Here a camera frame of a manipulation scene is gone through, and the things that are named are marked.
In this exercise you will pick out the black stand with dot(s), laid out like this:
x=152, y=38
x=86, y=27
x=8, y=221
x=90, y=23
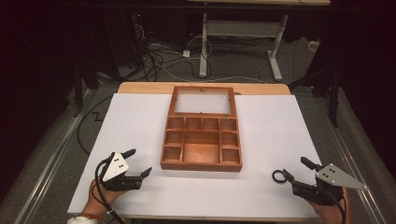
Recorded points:
x=333, y=93

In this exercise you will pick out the white sleeve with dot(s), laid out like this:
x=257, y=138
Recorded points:
x=79, y=220

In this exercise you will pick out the metal floor rail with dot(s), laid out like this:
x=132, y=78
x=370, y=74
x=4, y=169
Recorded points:
x=51, y=168
x=361, y=177

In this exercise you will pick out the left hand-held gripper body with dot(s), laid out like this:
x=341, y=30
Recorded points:
x=115, y=168

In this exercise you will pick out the white power adapter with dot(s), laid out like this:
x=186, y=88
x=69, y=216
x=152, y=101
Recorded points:
x=186, y=53

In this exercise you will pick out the white board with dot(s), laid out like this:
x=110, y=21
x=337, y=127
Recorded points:
x=267, y=133

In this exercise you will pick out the white desk frame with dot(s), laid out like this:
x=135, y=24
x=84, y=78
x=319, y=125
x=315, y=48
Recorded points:
x=239, y=28

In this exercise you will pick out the white power strip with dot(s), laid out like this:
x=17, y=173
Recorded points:
x=313, y=46

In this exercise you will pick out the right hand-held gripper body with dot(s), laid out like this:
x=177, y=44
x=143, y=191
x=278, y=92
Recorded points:
x=334, y=178

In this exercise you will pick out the wooden compartment box with lid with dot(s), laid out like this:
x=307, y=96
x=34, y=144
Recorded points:
x=200, y=154

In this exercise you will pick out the person's right hand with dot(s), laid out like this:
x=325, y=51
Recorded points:
x=333, y=214

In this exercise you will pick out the person's left hand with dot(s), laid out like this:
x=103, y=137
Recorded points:
x=98, y=200

